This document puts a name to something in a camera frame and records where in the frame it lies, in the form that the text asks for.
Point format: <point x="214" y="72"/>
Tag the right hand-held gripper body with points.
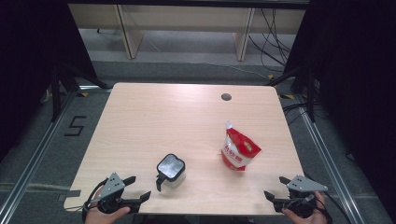
<point x="303" y="185"/>

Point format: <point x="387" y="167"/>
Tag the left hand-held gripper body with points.
<point x="112" y="186"/>

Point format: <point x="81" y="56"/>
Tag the glass jar with black lid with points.
<point x="170" y="168"/>

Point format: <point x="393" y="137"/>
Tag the red and white sugar pouch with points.
<point x="239" y="149"/>

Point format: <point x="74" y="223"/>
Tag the person's left hand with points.
<point x="102" y="217"/>

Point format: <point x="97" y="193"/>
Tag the person's right hand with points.
<point x="311" y="219"/>

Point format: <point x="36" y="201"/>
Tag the gray floor tape strip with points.
<point x="31" y="186"/>

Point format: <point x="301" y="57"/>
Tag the yellow black tape piece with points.
<point x="288" y="96"/>
<point x="271" y="76"/>

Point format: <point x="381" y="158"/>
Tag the black metal stand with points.
<point x="56" y="93"/>
<point x="310" y="93"/>

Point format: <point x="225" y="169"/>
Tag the black curtain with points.
<point x="25" y="62"/>
<point x="358" y="77"/>

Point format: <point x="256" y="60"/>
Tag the beige wooden desk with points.
<point x="130" y="37"/>

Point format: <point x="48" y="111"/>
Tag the short aluminium floor rail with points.
<point x="93" y="87"/>

